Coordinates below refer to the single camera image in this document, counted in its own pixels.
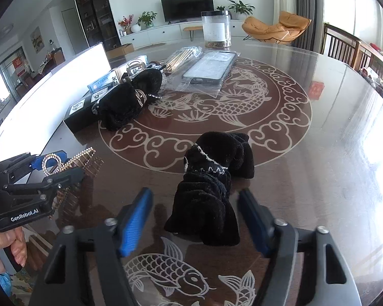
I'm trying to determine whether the small black box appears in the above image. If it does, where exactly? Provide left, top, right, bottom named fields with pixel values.
left=64, top=100, right=100, bottom=134
left=89, top=90, right=116, bottom=104

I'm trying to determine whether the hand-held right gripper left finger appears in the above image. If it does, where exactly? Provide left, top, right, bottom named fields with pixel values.
left=29, top=187, right=154, bottom=306

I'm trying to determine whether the red flower vase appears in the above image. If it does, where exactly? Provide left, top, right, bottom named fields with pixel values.
left=118, top=14, right=135, bottom=35

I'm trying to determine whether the dark wooden chair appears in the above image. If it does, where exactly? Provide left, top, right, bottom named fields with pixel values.
left=357, top=43, right=383, bottom=80
left=322, top=23, right=361, bottom=61

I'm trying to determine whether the person's left forearm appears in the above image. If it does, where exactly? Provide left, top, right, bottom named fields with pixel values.
left=0, top=271, right=13, bottom=297

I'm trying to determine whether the orange lounge chair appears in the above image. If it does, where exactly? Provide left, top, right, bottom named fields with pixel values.
left=242, top=10, right=312, bottom=44

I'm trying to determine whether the wooden bench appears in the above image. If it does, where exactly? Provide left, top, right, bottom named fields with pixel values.
left=183, top=25, right=204, bottom=41

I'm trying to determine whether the cotton swab pack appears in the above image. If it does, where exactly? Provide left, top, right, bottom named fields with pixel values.
left=163, top=47, right=200, bottom=72

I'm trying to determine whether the black scrunchie with white trim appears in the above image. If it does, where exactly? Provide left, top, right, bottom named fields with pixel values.
left=97, top=69, right=164, bottom=131
left=164, top=131, right=255, bottom=247

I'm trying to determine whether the black television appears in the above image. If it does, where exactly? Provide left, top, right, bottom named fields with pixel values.
left=161, top=0, right=214, bottom=23

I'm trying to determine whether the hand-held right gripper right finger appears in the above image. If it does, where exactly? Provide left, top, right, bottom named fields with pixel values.
left=238, top=188, right=363, bottom=306

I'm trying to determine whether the large green potted plant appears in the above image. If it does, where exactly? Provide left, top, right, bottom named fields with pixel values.
left=228, top=0, right=255, bottom=20

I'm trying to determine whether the phone case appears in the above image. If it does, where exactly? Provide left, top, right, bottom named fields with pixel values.
left=161, top=50, right=238, bottom=99

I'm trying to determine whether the blue and white box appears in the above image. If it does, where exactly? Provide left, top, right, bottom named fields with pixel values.
left=88, top=69, right=129, bottom=92

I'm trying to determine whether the small clear glass container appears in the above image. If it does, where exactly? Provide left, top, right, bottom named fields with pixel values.
left=126, top=59, right=147, bottom=79

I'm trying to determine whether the bushy green potted plant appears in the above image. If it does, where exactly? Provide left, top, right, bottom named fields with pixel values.
left=137, top=11, right=158, bottom=29

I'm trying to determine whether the white television console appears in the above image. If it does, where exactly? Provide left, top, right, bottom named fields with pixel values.
left=119, top=19, right=253, bottom=50

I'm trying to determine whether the wall painting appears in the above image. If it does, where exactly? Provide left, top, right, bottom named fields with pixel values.
left=30, top=27, right=42, bottom=52

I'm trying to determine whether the person's left hand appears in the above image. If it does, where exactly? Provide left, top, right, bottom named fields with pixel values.
left=0, top=228, right=28, bottom=267

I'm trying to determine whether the brown cardboard box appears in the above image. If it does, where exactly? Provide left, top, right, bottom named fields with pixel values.
left=107, top=44, right=135, bottom=59

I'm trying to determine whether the clear plastic jar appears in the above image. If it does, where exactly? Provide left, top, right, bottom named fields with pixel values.
left=201, top=11, right=232, bottom=48

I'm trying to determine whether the dark glass display cabinet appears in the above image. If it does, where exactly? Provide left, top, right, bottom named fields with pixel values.
left=72, top=0, right=121, bottom=52

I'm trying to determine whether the white cardboard box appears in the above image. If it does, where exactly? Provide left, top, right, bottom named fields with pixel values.
left=0, top=42, right=113, bottom=166

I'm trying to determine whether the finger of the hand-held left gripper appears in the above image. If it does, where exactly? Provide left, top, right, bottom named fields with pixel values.
left=3, top=167, right=85, bottom=196
left=0, top=152, right=67, bottom=182

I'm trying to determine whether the wooden dining table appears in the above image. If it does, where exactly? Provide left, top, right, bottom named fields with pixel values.
left=40, top=59, right=56, bottom=75

